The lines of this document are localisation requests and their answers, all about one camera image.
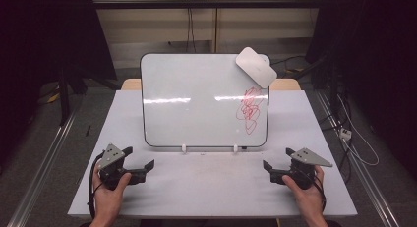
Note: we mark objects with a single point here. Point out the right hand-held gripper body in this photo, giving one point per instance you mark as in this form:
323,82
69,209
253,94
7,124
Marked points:
303,169

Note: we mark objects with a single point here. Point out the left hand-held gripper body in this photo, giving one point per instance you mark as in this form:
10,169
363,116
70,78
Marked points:
110,161

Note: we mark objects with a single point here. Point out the black-framed whiteboard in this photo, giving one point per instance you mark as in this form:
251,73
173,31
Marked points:
196,122

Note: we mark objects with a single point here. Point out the white rectangular whiteboard eraser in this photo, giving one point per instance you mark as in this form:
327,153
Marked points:
256,67

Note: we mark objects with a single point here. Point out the person's right hand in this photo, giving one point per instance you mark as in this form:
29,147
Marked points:
309,199

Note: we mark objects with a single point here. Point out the person's left hand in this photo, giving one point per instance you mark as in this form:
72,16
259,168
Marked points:
106,200

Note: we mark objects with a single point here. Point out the white whiteboard stand clip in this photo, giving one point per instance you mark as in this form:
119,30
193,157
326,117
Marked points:
184,148
235,148

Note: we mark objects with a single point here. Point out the small black stick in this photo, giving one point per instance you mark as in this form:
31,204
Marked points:
88,130

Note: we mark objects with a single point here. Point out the white power strip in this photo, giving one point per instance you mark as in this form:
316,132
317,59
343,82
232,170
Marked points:
345,133

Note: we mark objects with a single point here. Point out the wooden table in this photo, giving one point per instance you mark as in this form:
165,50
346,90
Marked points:
131,85

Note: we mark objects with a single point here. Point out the black metal stand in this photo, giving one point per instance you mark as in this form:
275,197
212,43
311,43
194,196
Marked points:
64,99

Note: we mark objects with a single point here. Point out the black curtain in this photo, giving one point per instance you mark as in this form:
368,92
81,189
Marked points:
377,56
42,40

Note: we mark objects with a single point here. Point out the aluminium floor rail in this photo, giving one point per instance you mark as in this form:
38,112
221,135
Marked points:
42,168
360,168

